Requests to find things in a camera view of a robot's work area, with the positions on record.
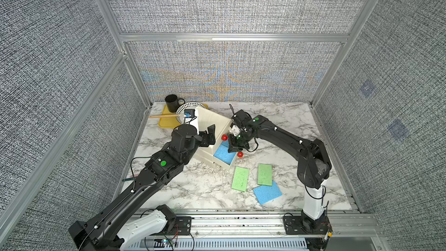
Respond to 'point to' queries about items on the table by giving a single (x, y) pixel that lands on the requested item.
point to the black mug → (172, 102)
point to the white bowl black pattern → (186, 106)
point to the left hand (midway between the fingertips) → (209, 124)
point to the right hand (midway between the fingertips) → (227, 146)
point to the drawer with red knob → (224, 137)
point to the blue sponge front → (266, 193)
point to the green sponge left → (240, 178)
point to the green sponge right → (265, 174)
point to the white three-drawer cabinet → (206, 118)
